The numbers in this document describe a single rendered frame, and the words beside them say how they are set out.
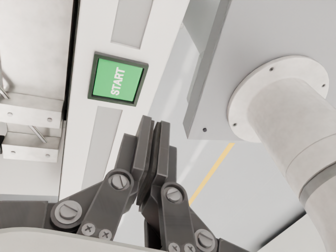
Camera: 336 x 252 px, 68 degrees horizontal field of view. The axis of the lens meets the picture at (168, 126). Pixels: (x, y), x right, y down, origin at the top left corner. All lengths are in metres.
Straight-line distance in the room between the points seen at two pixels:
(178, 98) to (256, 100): 1.11
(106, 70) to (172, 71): 1.16
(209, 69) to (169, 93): 1.09
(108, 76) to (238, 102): 0.26
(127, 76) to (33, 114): 0.17
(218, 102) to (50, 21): 0.29
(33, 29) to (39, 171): 0.36
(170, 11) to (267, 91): 0.25
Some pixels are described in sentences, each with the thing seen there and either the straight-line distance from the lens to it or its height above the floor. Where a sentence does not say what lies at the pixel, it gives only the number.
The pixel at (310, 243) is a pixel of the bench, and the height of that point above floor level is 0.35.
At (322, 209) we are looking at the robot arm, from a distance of 0.35.
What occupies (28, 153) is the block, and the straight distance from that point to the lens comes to 0.46.
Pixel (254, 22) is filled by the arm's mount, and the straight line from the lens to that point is 0.41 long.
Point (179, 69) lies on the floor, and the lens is 1.42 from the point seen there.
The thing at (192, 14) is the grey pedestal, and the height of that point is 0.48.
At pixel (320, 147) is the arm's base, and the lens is 0.37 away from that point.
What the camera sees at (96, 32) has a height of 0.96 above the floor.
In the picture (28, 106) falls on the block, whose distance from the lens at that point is 0.39.
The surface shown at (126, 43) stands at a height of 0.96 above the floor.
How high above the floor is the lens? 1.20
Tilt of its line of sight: 46 degrees down
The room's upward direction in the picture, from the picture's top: 167 degrees clockwise
